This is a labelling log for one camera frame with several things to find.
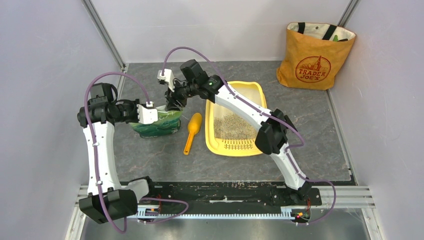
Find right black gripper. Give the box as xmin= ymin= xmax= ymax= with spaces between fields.
xmin=164 ymin=79 xmax=197 ymax=113

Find green litter bag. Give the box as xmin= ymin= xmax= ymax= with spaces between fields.
xmin=129 ymin=105 xmax=183 ymax=138

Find orange litter scoop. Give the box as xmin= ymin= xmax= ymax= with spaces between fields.
xmin=183 ymin=112 xmax=203 ymax=155

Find yellow litter box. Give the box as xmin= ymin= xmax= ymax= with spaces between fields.
xmin=204 ymin=100 xmax=262 ymax=157

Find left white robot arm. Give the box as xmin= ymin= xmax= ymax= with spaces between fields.
xmin=77 ymin=83 xmax=157 ymax=224

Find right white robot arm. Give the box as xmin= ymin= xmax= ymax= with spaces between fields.
xmin=157 ymin=59 xmax=312 ymax=205

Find grey litter pile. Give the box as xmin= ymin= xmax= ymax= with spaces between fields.
xmin=213 ymin=113 xmax=258 ymax=140

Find orange Trader Joe's bag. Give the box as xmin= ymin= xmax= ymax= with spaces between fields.
xmin=276 ymin=22 xmax=357 ymax=91

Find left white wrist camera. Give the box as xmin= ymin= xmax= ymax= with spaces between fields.
xmin=136 ymin=101 xmax=159 ymax=125

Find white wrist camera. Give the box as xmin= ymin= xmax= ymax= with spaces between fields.
xmin=136 ymin=101 xmax=159 ymax=125
xmin=157 ymin=68 xmax=175 ymax=92

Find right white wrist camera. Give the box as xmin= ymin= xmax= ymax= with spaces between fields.
xmin=157 ymin=68 xmax=175 ymax=92

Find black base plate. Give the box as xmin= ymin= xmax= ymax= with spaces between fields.
xmin=139 ymin=181 xmax=322 ymax=215

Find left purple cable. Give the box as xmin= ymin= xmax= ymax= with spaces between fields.
xmin=82 ymin=71 xmax=190 ymax=234

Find aluminium rail frame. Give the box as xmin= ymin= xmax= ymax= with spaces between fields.
xmin=65 ymin=186 xmax=383 ymax=240

